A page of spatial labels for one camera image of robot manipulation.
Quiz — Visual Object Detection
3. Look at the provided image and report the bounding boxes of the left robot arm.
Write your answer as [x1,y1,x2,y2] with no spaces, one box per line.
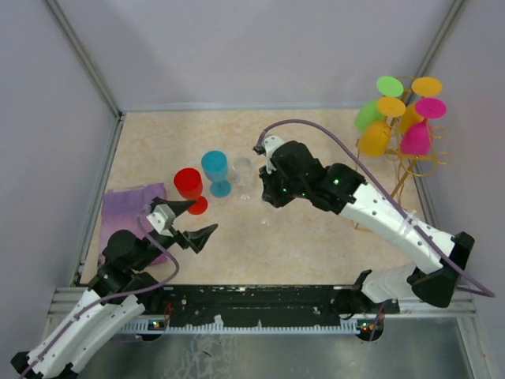
[11,197,218,378]

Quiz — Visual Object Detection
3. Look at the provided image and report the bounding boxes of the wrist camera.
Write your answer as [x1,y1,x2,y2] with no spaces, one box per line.
[146,204,176,237]
[252,135,285,174]

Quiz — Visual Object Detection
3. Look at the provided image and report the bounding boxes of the orange wine glass back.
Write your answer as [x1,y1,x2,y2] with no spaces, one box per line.
[398,77,447,134]

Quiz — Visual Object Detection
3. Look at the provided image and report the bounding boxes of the clear wine glass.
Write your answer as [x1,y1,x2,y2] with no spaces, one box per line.
[261,203,277,226]
[232,156,254,200]

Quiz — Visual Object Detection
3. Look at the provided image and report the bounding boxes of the orange wine glass front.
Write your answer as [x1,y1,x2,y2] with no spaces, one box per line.
[357,118,391,157]

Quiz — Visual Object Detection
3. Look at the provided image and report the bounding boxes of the gold wire glass rack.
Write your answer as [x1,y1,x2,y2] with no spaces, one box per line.
[353,73,453,234]

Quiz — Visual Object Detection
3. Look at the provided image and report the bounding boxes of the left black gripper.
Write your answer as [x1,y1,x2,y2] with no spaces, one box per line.
[133,196,217,271]

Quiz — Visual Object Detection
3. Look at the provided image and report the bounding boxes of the orange wine glass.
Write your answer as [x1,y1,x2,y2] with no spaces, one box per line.
[398,77,447,134]
[357,118,391,157]

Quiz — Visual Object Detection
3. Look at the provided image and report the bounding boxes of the green plastic wine glass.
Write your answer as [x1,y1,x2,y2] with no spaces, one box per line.
[354,76,406,132]

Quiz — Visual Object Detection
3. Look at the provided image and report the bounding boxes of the white toothed cable duct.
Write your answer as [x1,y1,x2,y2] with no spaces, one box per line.
[118,315,360,336]

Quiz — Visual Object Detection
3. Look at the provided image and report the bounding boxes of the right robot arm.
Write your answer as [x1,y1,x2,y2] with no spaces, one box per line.
[254,136,475,313]

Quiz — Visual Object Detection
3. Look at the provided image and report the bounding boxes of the pink plastic wine glass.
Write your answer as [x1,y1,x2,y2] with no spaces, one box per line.
[400,97,447,156]

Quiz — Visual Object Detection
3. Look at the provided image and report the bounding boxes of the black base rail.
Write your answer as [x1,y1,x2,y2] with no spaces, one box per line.
[144,284,380,328]

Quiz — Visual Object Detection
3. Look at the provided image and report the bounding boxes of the blue plastic wine glass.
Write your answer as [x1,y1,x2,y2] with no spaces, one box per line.
[200,150,231,198]

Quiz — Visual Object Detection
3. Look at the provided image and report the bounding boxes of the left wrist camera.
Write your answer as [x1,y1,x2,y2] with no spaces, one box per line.
[146,204,176,237]

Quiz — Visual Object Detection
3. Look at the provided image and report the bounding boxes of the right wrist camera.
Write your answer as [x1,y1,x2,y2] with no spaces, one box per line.
[252,135,285,174]

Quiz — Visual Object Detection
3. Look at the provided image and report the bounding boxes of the purple printed cloth bag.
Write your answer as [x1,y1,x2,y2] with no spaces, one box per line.
[97,182,166,267]

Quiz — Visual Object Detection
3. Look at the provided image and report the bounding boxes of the red plastic wine glass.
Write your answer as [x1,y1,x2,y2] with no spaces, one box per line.
[174,167,208,215]

